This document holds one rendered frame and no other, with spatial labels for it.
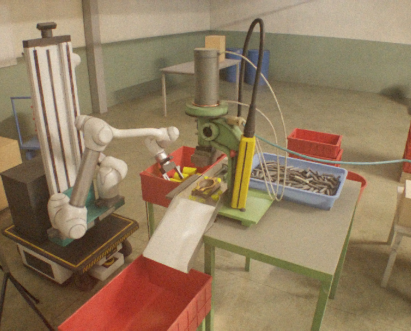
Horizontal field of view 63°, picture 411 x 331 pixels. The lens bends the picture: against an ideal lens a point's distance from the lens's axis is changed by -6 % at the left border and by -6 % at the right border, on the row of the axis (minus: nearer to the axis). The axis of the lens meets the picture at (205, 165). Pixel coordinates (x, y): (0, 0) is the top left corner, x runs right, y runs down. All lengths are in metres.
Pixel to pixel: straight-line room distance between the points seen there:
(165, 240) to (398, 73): 8.60
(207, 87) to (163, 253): 0.81
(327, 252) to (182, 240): 0.67
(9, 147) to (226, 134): 2.59
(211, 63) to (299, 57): 8.47
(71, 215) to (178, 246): 0.80
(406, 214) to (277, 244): 1.30
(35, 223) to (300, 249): 1.92
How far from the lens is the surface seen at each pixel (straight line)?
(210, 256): 1.72
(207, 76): 1.66
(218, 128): 1.73
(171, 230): 1.78
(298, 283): 2.88
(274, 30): 10.22
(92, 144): 2.15
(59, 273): 2.79
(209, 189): 1.87
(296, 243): 1.66
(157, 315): 1.86
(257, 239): 1.65
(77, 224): 2.25
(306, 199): 1.93
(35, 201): 2.74
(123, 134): 2.43
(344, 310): 2.77
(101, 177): 2.72
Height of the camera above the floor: 1.93
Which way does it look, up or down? 25 degrees down
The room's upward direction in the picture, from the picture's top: straight up
